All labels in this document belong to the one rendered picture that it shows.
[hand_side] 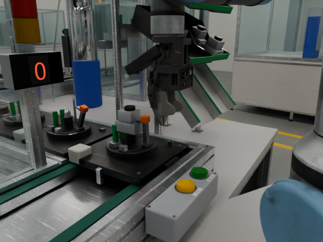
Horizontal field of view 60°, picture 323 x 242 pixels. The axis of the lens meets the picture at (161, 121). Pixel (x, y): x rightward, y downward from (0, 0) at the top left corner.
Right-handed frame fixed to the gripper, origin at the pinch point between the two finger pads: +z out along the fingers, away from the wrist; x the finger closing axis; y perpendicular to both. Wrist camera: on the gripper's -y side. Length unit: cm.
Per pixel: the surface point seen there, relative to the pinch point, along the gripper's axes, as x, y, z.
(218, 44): 40.0, -1.1, -16.9
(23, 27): -20.8, -19.4, -21.9
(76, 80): 52, -91, 5
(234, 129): 63, 0, 21
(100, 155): -7.4, -14.0, 10.3
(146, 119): -0.9, -3.6, 0.4
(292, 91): 391, -19, 62
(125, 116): -2.2, -9.2, 0.2
